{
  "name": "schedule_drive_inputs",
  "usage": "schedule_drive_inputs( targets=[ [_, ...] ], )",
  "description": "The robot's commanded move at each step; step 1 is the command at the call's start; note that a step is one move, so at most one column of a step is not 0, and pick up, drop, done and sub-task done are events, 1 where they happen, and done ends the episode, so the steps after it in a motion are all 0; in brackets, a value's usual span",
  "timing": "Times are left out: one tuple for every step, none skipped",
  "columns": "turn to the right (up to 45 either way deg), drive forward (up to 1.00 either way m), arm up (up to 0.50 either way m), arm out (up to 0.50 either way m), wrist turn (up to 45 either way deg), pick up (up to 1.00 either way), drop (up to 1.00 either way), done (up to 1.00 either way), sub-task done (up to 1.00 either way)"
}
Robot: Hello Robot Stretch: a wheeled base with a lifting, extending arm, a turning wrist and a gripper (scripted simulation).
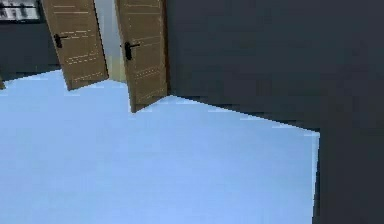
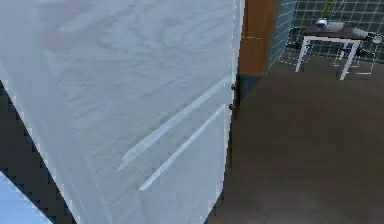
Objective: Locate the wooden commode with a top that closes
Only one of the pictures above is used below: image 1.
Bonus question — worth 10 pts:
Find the black door handle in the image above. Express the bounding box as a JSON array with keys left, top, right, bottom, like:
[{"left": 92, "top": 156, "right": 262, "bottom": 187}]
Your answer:
[
  {"left": 123, "top": 41, "right": 141, "bottom": 62},
  {"left": 53, "top": 33, "right": 69, "bottom": 49}
]

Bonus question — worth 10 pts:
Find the brown wooden room door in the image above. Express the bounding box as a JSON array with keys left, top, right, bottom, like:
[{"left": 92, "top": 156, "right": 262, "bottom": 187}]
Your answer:
[
  {"left": 41, "top": 0, "right": 110, "bottom": 92},
  {"left": 114, "top": 0, "right": 170, "bottom": 114}
]

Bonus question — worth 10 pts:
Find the black framed window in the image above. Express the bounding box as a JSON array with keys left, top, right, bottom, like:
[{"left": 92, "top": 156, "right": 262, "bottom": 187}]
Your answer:
[{"left": 0, "top": 0, "right": 45, "bottom": 24}]

